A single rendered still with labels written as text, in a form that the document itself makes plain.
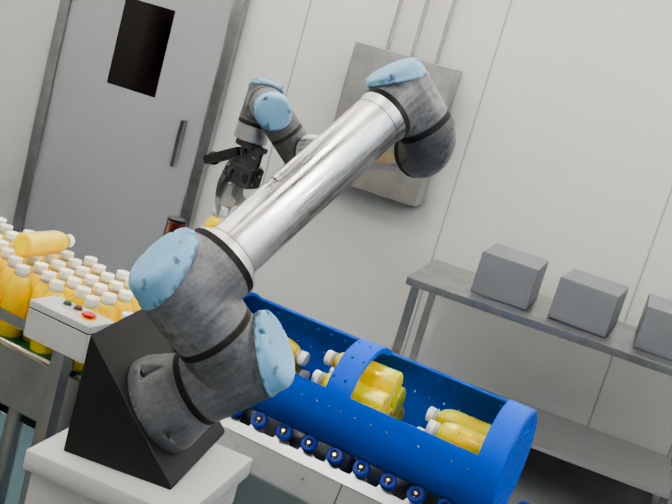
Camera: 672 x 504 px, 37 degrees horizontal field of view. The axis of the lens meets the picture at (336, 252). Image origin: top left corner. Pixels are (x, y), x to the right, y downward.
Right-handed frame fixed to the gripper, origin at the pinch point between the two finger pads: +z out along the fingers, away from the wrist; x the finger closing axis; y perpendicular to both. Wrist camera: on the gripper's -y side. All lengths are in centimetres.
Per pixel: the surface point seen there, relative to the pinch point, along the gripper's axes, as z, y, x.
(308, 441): 42, 50, -11
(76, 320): 32.7, -10.8, -33.6
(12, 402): 69, -31, -23
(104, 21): -2, -284, 285
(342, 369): 21, 52, -11
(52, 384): 53, -14, -31
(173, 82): 18, -227, 293
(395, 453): 33, 72, -13
